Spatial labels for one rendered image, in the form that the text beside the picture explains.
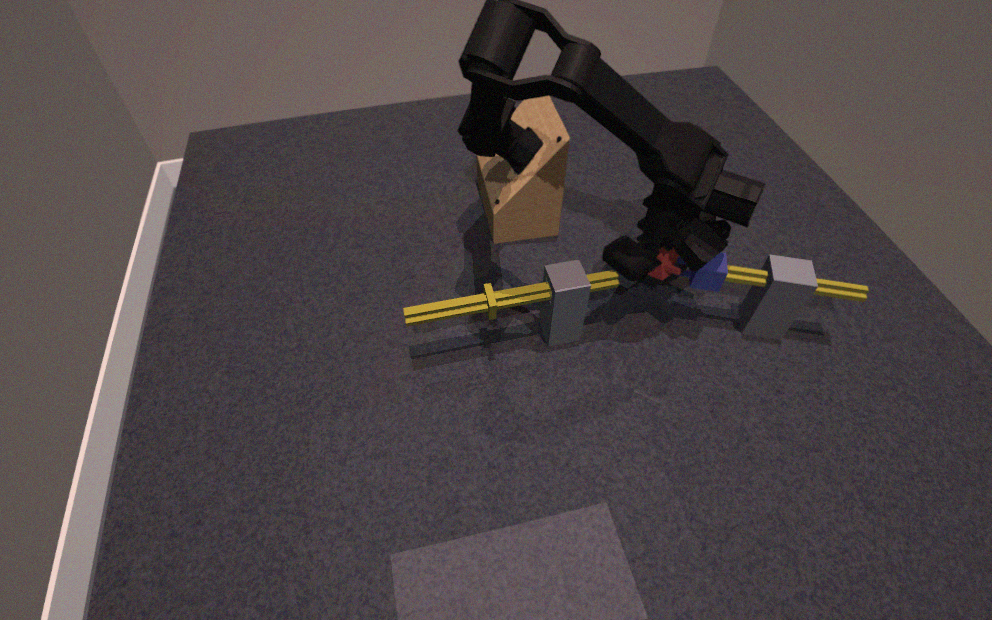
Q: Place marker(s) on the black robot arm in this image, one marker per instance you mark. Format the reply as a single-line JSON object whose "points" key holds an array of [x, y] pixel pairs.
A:
{"points": [[684, 162]]}

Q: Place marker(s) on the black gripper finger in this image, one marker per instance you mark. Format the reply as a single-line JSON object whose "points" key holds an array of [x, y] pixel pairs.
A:
{"points": [[656, 263]]}

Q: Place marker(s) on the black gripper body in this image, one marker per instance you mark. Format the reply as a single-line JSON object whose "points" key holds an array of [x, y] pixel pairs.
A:
{"points": [[631, 259]]}

